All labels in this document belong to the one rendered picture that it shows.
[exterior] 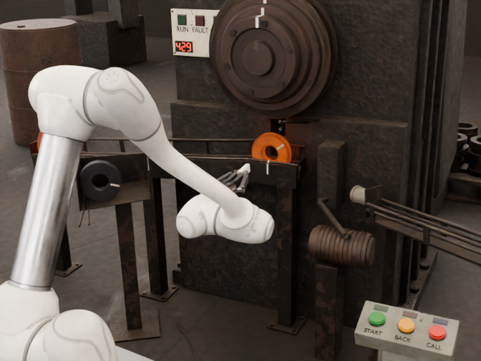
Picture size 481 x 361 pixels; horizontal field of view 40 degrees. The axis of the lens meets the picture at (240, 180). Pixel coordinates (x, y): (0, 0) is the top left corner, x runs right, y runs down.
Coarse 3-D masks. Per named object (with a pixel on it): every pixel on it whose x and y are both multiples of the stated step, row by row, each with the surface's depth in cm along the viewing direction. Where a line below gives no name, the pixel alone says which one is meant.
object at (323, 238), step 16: (320, 240) 231; (336, 240) 229; (352, 240) 227; (368, 240) 226; (320, 256) 232; (336, 256) 229; (352, 256) 226; (368, 256) 225; (320, 272) 236; (336, 272) 233; (320, 288) 238; (336, 288) 235; (320, 304) 240; (336, 304) 238; (320, 320) 243; (336, 320) 241; (320, 336) 245; (336, 336) 245; (320, 352) 248; (336, 352) 248
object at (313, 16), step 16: (240, 0) 230; (288, 0) 222; (304, 0) 220; (224, 16) 235; (320, 16) 220; (320, 32) 221; (320, 80) 227; (256, 112) 242; (272, 112) 239; (288, 112) 236
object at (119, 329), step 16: (80, 160) 254; (112, 160) 256; (128, 160) 257; (144, 160) 258; (96, 176) 257; (128, 176) 259; (144, 176) 260; (80, 192) 245; (128, 192) 251; (144, 192) 249; (80, 208) 240; (128, 208) 250; (128, 224) 252; (128, 240) 255; (128, 256) 257; (128, 272) 260; (128, 288) 262; (128, 304) 265; (112, 320) 276; (128, 320) 267; (144, 320) 275; (112, 336) 265; (128, 336) 265; (144, 336) 265
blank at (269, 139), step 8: (264, 136) 246; (272, 136) 244; (280, 136) 245; (256, 144) 248; (264, 144) 247; (272, 144) 246; (280, 144) 244; (288, 144) 246; (256, 152) 250; (264, 152) 251; (280, 152) 245; (288, 152) 244; (280, 160) 247; (288, 160) 246
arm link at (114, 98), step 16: (96, 80) 150; (112, 80) 149; (128, 80) 150; (96, 96) 152; (112, 96) 148; (128, 96) 150; (144, 96) 153; (96, 112) 154; (112, 112) 152; (128, 112) 152; (144, 112) 154; (112, 128) 158; (128, 128) 156; (144, 128) 157
